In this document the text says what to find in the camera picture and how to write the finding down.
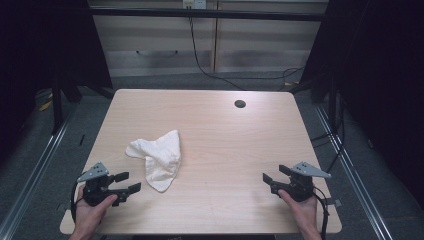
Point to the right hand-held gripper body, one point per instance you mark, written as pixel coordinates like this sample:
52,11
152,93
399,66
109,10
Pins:
300,186

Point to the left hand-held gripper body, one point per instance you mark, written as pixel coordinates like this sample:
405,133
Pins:
96,191

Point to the white towel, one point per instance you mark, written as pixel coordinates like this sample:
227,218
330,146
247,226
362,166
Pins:
161,156

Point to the person's left hand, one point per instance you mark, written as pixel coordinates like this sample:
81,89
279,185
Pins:
88,213

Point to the person's right hand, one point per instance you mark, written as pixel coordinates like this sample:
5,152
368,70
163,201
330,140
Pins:
301,210

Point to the grey tape strip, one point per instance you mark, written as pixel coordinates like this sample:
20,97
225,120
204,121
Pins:
64,206
333,202

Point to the dark curtain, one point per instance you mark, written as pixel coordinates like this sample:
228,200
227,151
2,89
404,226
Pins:
383,83
40,50

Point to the metal floor rail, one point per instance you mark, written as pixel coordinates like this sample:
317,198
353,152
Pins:
353,173
30,180

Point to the black stand post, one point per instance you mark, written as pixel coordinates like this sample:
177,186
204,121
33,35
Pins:
57,106

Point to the black horizontal frame bar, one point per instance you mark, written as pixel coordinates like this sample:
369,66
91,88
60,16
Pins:
200,14

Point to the white wall socket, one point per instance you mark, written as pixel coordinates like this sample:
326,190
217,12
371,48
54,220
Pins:
194,4

